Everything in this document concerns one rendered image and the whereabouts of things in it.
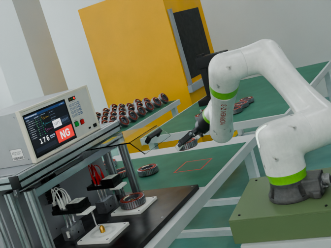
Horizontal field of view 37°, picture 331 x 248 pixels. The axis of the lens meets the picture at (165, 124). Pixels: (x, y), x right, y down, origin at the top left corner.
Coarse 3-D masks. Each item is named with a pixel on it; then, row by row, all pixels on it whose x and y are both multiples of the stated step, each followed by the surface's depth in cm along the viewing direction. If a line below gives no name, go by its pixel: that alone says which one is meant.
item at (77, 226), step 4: (76, 220) 201; (80, 220) 200; (68, 224) 199; (72, 224) 198; (76, 224) 198; (80, 224) 200; (64, 228) 196; (68, 228) 195; (72, 228) 196; (76, 228) 198; (80, 228) 200; (64, 232) 197; (72, 232) 195; (76, 232) 197; (80, 232) 199; (64, 236) 197; (72, 236) 195; (76, 236) 197; (68, 240) 197; (72, 240) 196
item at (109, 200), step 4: (104, 196) 223; (108, 196) 221; (112, 196) 221; (104, 200) 217; (108, 200) 218; (112, 200) 221; (96, 204) 217; (100, 204) 216; (104, 204) 215; (108, 204) 218; (112, 204) 220; (100, 208) 217; (104, 208) 216; (108, 208) 217; (112, 208) 220; (100, 212) 218; (104, 212) 217; (108, 212) 217
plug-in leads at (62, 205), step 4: (60, 188) 197; (56, 192) 197; (64, 192) 195; (52, 196) 196; (56, 196) 195; (64, 196) 198; (68, 196) 197; (60, 200) 193; (64, 200) 198; (68, 200) 198; (60, 204) 196; (64, 204) 198; (52, 208) 197; (56, 208) 197; (60, 208) 196; (64, 208) 194
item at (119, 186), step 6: (114, 174) 216; (102, 180) 213; (108, 180) 211; (114, 180) 212; (120, 180) 215; (90, 186) 217; (96, 186) 215; (102, 186) 213; (108, 186) 212; (114, 186) 211; (120, 186) 211; (102, 192) 219; (102, 198) 219
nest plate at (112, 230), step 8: (104, 224) 200; (112, 224) 197; (120, 224) 195; (128, 224) 195; (96, 232) 194; (104, 232) 191; (112, 232) 189; (120, 232) 189; (80, 240) 190; (88, 240) 188; (96, 240) 186; (104, 240) 184
